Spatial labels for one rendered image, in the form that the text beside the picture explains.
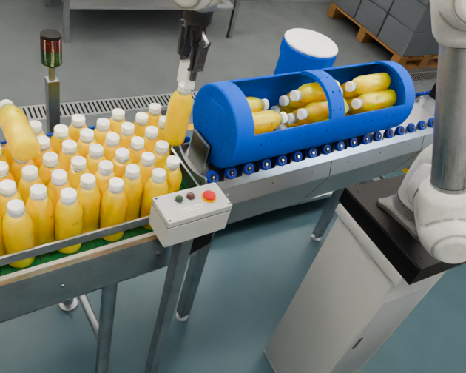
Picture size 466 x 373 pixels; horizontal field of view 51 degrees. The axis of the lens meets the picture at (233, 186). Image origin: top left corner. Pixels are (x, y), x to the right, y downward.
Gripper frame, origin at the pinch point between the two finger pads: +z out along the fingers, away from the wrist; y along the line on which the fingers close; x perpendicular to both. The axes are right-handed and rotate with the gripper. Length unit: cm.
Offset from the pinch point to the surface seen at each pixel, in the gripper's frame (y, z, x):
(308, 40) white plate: 58, 28, -105
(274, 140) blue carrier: -12.4, 20.9, -30.4
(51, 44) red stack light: 34.7, 7.6, 27.0
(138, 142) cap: -0.9, 20.8, 13.0
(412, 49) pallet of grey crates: 155, 109, -360
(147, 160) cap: -8.8, 21.0, 13.8
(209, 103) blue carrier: 6.4, 16.6, -15.0
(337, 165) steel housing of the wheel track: -11, 44, -73
